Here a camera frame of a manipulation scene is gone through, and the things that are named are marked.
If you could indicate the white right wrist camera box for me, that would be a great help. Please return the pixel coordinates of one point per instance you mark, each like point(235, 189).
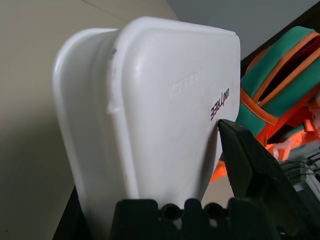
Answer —
point(305, 170)

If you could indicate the teal and orange backpack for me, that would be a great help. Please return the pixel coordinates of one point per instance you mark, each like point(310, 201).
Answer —
point(280, 95)

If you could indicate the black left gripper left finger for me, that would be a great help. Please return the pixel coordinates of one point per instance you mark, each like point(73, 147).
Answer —
point(71, 220)

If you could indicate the white plastic pencil case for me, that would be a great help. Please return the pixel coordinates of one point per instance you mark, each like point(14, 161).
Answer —
point(155, 112)

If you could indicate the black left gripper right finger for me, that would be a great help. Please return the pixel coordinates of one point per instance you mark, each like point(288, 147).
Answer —
point(250, 162)

